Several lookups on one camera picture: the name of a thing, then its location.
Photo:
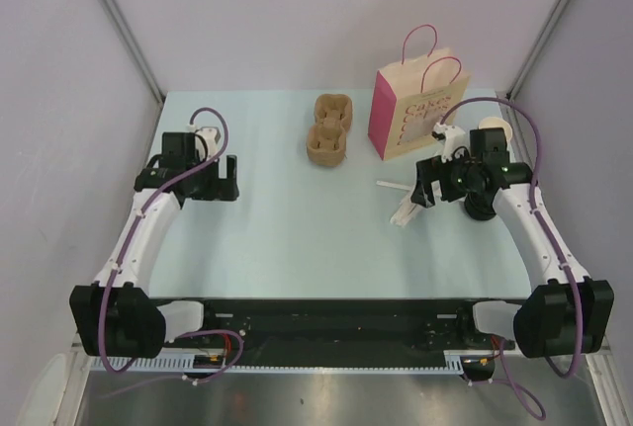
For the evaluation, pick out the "right aluminium frame post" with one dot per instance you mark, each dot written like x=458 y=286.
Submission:
x=553 y=19

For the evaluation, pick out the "aluminium frame post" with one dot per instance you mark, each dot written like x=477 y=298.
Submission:
x=553 y=19
x=127 y=37

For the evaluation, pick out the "stack of black cup lids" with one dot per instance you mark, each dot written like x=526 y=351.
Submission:
x=478 y=208

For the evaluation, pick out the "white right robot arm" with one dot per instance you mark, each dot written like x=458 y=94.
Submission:
x=567 y=311

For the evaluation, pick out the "pile of white wrapped straws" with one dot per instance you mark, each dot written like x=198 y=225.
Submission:
x=406 y=211

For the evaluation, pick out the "pink kraft paper bag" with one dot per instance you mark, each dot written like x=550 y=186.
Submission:
x=411 y=96

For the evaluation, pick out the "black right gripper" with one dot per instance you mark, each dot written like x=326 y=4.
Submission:
x=432 y=169

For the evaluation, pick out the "brown pulp cup carrier stack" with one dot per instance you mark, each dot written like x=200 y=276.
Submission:
x=327 y=137

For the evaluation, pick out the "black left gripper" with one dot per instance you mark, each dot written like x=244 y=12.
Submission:
x=221 y=189

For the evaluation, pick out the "left aluminium frame post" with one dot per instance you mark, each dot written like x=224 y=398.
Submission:
x=127 y=37

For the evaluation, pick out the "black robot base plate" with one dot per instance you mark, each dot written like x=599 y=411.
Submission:
x=341 y=333

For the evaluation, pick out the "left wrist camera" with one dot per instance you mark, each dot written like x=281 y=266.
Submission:
x=207 y=142

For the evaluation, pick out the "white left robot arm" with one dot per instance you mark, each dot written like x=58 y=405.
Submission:
x=114 y=316

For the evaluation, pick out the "stack of brown paper cups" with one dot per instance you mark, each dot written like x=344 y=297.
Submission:
x=496 y=122

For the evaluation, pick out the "white slotted cable duct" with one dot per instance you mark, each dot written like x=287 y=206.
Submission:
x=201 y=364

